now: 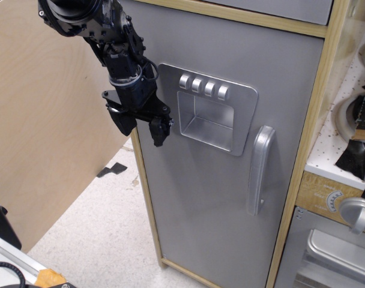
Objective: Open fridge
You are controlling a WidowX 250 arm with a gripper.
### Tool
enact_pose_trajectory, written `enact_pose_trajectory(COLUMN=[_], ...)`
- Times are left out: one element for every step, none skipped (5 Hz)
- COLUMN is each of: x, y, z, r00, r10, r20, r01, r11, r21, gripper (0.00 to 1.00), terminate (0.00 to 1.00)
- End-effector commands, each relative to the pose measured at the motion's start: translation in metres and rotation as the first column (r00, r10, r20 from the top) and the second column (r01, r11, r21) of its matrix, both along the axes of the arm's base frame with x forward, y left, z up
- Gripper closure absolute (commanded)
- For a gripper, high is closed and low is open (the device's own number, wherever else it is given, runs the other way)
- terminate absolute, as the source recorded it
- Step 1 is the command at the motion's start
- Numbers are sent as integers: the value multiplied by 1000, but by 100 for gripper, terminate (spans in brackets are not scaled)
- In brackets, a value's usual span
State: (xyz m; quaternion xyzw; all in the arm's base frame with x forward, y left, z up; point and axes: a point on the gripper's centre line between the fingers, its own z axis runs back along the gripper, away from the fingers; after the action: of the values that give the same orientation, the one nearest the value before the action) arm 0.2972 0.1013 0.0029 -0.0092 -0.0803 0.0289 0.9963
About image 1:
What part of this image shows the white toy sink counter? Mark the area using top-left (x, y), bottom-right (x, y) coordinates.
top-left (305, 32), bottom-right (365, 190)

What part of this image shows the aluminium extrusion rail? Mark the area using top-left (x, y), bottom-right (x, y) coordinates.
top-left (0, 238), bottom-right (46, 286)

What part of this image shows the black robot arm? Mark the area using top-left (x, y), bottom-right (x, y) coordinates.
top-left (38, 1), bottom-right (173, 147)

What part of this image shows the plywood board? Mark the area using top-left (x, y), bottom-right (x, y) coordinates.
top-left (0, 1), bottom-right (126, 252)

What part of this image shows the silver ice dispenser panel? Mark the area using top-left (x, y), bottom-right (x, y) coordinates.
top-left (158, 64), bottom-right (259, 157)

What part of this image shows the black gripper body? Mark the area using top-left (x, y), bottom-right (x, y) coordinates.
top-left (103, 80), bottom-right (172, 122)

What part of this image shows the grey toy fridge door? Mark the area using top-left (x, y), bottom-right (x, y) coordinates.
top-left (122, 1), bottom-right (324, 287)

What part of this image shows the silver oven knob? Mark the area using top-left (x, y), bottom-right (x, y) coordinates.
top-left (339, 197), bottom-right (365, 235)

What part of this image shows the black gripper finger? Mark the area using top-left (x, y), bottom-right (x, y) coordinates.
top-left (107, 107), bottom-right (137, 136)
top-left (149, 118), bottom-right (173, 147)

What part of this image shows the orange tape piece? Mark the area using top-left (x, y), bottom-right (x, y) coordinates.
top-left (34, 269), bottom-right (67, 287)

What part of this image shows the wooden toy kitchen frame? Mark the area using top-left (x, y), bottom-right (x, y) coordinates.
top-left (132, 1), bottom-right (365, 287)

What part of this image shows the grey toy oven door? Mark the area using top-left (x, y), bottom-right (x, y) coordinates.
top-left (275, 207), bottom-right (365, 287)

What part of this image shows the black box at left edge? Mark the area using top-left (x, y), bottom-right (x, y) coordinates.
top-left (0, 205), bottom-right (22, 250)

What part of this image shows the black cable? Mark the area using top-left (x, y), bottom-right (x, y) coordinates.
top-left (0, 260), bottom-right (27, 288)

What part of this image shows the black tape on floor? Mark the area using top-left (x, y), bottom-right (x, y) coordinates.
top-left (97, 163), bottom-right (127, 178)

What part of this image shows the silver fridge door handle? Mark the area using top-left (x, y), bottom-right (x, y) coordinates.
top-left (247, 125), bottom-right (276, 216)

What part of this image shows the grey upper freezer door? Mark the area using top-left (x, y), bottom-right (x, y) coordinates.
top-left (209, 0), bottom-right (333, 25)

